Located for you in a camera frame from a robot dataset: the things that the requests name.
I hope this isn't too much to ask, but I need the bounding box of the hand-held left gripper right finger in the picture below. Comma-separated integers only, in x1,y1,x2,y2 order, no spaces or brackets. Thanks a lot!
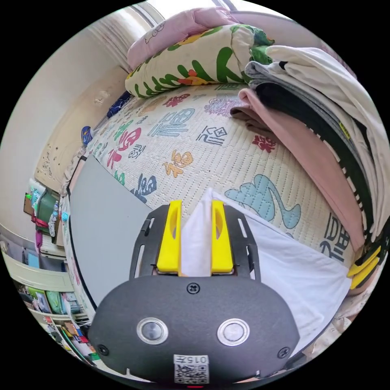
211,199,234,274

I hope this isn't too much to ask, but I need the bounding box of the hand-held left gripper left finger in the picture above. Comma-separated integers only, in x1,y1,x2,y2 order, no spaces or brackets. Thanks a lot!
157,199,183,273

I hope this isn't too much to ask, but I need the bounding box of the white short sleeve shirt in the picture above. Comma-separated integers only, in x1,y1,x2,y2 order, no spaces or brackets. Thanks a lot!
181,187,353,345

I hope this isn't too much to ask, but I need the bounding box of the person's right hand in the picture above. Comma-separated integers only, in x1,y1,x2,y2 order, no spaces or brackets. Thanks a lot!
347,282,377,301

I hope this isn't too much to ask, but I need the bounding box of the grey folding board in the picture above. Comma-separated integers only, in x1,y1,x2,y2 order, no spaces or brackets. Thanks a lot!
65,154,154,314

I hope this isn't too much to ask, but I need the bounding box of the bed with printed sheet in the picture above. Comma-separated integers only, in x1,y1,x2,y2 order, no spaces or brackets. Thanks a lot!
59,84,366,317

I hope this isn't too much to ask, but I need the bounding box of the green storage crate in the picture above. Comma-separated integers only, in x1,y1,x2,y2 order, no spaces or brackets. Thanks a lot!
24,180,61,244

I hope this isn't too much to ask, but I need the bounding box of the pile of clothes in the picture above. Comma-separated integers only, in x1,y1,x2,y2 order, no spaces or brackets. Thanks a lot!
230,44,390,262

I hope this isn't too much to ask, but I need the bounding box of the cluttered desk shelf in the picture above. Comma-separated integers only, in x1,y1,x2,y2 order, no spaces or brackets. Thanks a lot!
39,315,101,366

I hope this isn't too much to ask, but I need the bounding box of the cream cupboard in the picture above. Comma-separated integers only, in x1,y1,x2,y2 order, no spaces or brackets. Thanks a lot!
0,225,89,323

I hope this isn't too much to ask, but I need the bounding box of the cream carved headboard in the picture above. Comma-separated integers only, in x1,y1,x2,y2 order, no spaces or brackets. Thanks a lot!
33,88,128,186

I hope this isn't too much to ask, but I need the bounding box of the dark blue printed cloth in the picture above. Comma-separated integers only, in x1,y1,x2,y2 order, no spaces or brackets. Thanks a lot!
106,91,132,119

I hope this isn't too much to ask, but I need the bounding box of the floral quilt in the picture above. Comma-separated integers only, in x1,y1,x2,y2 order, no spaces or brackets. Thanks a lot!
125,24,275,99

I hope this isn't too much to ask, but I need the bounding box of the pink pillow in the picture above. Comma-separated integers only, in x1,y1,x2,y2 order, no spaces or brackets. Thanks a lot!
126,6,241,72

